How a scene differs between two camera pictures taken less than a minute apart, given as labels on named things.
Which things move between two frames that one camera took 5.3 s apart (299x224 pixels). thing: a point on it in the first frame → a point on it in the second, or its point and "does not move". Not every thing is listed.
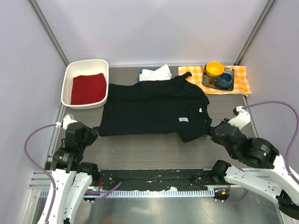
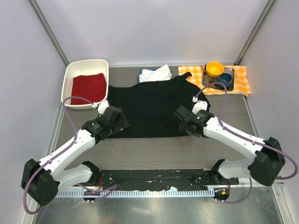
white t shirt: [162, 73] does not move
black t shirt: [174, 107] does not move
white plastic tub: [77, 68] does not move
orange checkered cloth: [241, 82] does not move
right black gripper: [213, 137] → [182, 128]
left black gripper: [94, 134] → [121, 124]
